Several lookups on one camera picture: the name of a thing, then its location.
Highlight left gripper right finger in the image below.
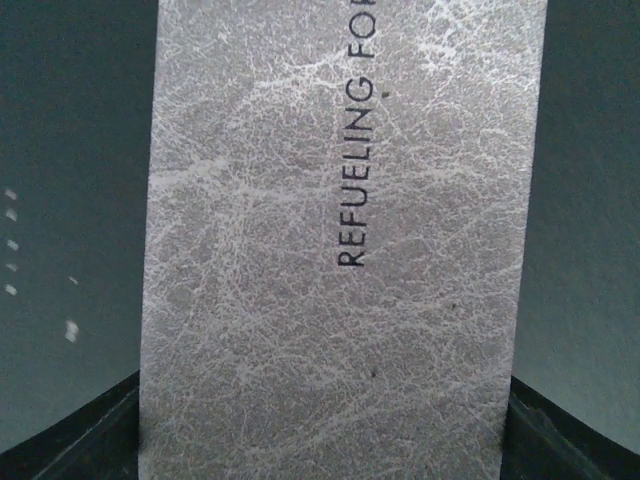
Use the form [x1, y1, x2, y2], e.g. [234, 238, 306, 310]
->
[502, 378, 639, 480]

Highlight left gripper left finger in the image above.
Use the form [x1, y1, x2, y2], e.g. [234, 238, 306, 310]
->
[1, 373, 140, 479]

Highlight grey glasses case green lining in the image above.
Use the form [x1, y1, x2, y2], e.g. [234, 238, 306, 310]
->
[139, 1, 547, 479]

